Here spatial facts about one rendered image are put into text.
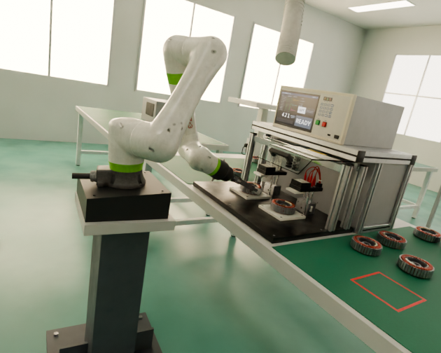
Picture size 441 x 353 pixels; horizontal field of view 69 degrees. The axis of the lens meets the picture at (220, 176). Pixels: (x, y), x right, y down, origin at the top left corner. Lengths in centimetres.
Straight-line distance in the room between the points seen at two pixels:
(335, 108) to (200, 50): 61
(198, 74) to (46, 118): 471
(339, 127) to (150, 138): 78
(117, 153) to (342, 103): 91
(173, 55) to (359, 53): 830
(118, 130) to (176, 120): 21
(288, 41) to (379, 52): 650
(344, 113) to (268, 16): 598
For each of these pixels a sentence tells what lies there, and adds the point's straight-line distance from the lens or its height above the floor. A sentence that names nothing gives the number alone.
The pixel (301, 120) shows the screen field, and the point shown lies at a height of 118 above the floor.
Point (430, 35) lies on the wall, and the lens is 866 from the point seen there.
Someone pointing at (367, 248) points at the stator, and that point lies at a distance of 134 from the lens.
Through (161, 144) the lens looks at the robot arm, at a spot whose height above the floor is 104.
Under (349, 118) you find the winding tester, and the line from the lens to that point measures 143.
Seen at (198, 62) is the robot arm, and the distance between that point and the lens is 121.
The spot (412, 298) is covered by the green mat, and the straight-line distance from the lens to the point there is 119.
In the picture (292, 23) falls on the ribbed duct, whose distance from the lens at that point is 286.
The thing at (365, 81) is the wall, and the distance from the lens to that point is 915.
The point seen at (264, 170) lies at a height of 90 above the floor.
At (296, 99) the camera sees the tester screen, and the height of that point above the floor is 127.
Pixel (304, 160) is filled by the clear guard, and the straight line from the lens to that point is 122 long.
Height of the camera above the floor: 124
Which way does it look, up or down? 15 degrees down
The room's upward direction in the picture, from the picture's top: 10 degrees clockwise
